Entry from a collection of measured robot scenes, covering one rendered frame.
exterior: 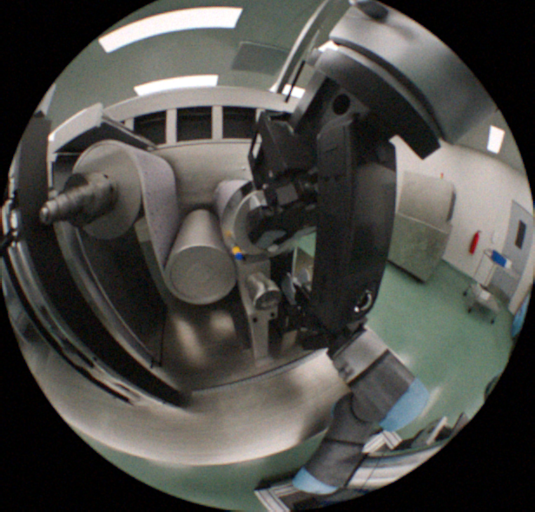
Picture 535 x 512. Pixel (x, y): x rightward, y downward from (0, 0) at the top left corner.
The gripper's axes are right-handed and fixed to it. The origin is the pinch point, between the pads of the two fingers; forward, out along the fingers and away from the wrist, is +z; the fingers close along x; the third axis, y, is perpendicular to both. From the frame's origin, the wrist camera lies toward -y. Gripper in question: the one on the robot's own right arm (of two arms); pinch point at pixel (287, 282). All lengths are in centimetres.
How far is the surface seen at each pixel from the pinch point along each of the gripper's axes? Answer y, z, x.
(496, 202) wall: 75, -113, -444
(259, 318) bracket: 2.9, -9.5, 10.3
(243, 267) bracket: 10.9, -6.2, 11.3
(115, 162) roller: 27.8, -1.9, 27.8
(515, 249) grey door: 13, -206, -444
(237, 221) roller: 17.0, -3.5, 11.1
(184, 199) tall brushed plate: 17.1, 30.1, 22.6
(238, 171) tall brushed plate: 24.8, 30.1, 3.7
